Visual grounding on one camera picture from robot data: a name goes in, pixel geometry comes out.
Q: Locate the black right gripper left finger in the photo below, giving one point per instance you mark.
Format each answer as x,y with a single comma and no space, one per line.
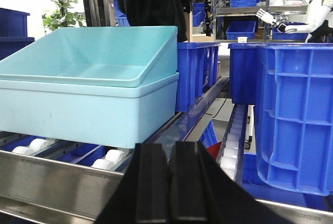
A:
142,195

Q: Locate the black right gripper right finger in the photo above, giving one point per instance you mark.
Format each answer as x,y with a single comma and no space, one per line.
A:
202,193

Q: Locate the light blue tray bin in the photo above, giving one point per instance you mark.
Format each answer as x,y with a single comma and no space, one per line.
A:
103,115

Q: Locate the light blue tray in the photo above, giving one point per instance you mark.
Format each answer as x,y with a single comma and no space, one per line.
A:
126,57

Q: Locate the blue ribbed crate near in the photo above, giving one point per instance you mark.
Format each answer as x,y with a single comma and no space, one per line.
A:
293,131

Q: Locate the blue bin behind tray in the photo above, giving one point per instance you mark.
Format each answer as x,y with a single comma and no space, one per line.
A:
197,68

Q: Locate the blue bin behind crate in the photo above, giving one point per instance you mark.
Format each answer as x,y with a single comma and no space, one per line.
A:
243,70

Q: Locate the white paper cup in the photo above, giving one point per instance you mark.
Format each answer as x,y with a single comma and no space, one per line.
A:
242,39

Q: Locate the green potted plant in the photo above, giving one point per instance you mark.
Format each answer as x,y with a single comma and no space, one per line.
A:
63,17

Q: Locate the background metal shelving rack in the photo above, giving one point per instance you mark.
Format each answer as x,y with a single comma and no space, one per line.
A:
234,18

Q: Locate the white humanoid robot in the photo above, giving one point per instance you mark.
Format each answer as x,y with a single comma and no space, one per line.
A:
318,21

